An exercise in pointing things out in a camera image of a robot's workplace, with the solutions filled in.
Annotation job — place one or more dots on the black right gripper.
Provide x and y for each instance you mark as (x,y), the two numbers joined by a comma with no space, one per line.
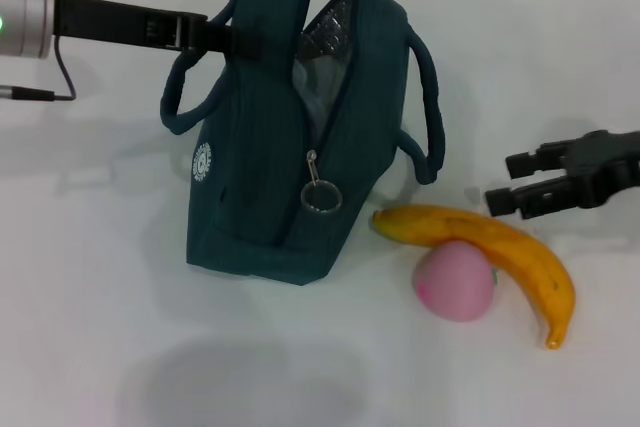
(610,167)

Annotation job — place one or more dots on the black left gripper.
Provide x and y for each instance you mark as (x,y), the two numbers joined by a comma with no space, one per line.
(110,22)

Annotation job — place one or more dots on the dark teal lunch bag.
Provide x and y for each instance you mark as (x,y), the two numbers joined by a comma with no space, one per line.
(250,172)

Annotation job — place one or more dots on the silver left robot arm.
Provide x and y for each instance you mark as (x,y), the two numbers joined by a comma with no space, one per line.
(25,7)

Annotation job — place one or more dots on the yellow banana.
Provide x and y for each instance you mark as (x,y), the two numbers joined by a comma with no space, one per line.
(500,242)

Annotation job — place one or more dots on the pink toy peach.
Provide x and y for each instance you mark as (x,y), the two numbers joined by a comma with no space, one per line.
(450,287)

